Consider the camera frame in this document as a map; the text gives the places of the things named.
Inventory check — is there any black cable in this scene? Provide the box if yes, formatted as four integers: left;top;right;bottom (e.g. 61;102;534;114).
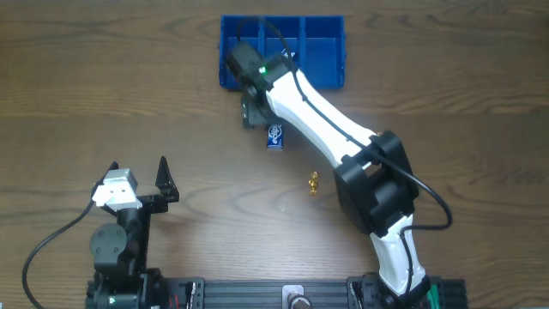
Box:
234;15;454;233
21;199;98;309

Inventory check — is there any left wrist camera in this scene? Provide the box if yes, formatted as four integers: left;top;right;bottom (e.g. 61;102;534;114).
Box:
91;167;143;211

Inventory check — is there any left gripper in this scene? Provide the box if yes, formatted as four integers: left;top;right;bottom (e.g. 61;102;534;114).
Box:
92;155;180;215

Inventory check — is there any mounting rail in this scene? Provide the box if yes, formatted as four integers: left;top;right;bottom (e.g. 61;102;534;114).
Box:
85;277;468;309

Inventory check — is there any blue tray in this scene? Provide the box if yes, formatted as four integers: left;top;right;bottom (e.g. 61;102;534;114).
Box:
219;15;347;90

